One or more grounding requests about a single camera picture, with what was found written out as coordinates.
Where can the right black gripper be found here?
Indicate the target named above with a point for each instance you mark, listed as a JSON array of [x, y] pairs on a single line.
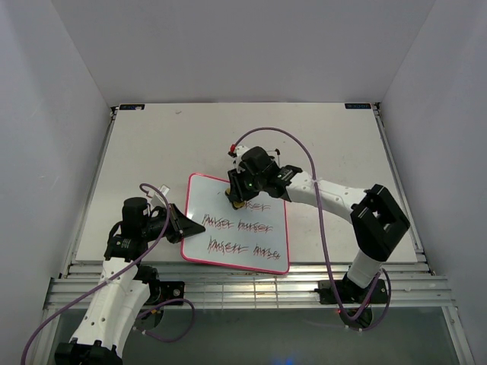
[[237, 193]]

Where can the blue corner label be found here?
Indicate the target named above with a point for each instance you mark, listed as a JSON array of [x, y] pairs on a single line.
[[132, 107], [358, 106]]

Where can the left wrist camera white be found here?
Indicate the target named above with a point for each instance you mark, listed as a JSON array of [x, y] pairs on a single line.
[[158, 197]]

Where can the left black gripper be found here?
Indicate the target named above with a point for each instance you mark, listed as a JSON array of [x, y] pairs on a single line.
[[181, 223]]

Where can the pink framed whiteboard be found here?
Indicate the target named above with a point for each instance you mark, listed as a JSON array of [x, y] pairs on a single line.
[[254, 237]]

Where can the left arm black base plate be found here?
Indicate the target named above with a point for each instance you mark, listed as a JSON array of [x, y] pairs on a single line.
[[161, 291]]

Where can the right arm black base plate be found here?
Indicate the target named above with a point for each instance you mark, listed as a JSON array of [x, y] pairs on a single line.
[[350, 293]]

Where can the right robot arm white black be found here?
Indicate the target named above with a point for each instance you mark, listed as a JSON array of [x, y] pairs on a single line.
[[378, 221]]

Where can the right blue corner label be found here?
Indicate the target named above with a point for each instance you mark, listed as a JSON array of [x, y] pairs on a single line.
[[358, 106]]

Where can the wire whiteboard stand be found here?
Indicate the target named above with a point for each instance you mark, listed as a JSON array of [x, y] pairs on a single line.
[[275, 155]]

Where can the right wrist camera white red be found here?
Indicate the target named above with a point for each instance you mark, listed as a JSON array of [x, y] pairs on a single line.
[[236, 152]]

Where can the left blue corner label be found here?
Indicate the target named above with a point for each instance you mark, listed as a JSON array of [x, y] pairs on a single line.
[[132, 107]]

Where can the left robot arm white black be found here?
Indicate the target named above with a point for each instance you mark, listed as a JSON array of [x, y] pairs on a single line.
[[130, 291]]

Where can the yellow bone-shaped eraser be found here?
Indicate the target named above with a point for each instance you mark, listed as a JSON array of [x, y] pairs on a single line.
[[234, 199]]

